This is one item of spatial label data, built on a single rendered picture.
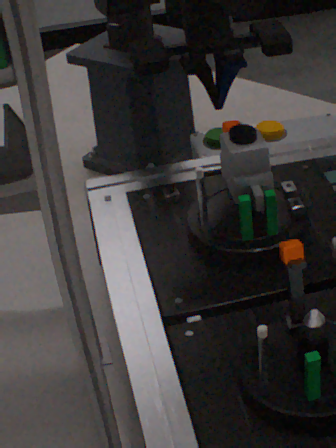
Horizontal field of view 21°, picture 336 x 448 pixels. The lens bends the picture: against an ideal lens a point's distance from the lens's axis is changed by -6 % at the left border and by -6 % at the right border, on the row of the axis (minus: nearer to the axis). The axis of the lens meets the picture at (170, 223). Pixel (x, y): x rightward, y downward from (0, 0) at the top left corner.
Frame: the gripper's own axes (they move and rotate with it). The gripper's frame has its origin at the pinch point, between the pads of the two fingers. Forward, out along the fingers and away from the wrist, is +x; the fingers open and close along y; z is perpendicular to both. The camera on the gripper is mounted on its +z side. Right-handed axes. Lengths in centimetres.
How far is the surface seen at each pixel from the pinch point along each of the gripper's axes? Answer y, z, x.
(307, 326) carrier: 0.9, -38.2, 5.4
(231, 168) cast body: 2.1, -14.6, 3.0
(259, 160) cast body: -1.0, -14.8, 2.5
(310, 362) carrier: 1.9, -42.6, 5.6
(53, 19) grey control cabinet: 16, 287, 94
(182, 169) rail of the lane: 4.6, 4.1, 13.6
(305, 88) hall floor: -75, 205, 110
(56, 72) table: 18, 66, 24
